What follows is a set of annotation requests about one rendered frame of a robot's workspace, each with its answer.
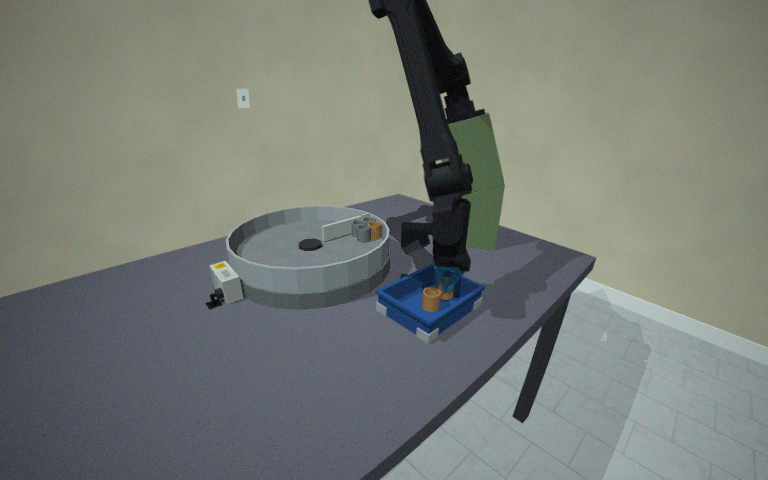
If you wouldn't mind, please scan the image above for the blue open crate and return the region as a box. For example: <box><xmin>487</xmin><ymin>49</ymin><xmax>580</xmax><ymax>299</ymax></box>
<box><xmin>376</xmin><ymin>263</ymin><xmax>484</xmax><ymax>344</ymax></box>

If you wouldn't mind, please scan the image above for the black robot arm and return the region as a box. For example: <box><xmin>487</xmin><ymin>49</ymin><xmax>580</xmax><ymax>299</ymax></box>
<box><xmin>368</xmin><ymin>0</ymin><xmax>485</xmax><ymax>257</ymax></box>

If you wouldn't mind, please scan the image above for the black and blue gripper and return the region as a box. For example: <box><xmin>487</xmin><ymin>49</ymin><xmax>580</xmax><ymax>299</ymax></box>
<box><xmin>433</xmin><ymin>228</ymin><xmax>471</xmax><ymax>292</ymax></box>

